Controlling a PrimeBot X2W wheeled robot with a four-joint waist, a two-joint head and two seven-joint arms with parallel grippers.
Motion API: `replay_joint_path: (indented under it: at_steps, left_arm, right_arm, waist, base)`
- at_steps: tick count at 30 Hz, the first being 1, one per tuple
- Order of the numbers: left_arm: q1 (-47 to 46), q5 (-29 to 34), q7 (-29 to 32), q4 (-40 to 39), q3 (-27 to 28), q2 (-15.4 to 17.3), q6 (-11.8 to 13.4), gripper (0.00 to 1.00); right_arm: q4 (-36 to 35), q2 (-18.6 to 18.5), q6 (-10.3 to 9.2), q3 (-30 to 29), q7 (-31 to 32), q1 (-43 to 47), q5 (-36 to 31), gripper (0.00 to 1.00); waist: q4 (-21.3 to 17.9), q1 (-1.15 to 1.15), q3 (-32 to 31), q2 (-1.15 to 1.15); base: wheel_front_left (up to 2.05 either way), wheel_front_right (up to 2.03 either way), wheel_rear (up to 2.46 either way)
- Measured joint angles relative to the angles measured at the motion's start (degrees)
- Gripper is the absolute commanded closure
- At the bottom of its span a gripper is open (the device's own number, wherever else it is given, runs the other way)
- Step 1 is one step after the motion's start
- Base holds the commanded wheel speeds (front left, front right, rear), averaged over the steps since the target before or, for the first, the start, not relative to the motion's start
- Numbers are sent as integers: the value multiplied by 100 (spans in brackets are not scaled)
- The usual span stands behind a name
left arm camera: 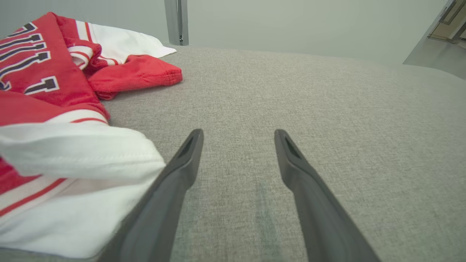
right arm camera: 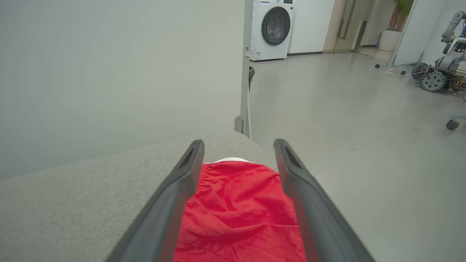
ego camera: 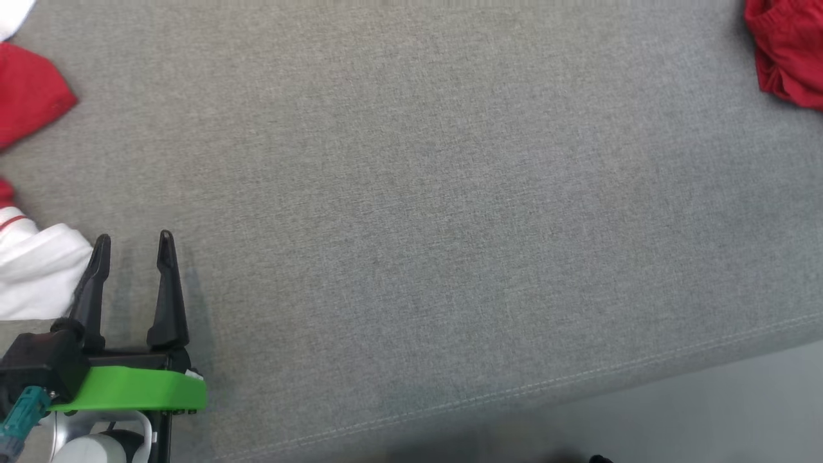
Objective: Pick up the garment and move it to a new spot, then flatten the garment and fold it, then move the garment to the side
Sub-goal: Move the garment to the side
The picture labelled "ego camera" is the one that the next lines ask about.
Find grey fabric sofa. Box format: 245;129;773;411
0;0;823;463

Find red white-hemmed shorts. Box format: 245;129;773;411
744;0;823;112

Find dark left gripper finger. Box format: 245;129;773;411
67;233;113;353
146;230;191;352

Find red Bulls 23 jersey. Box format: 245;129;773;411
0;0;95;322

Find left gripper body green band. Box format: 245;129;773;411
48;346;208;415

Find teal left camera connector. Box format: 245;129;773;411
0;385;52;458

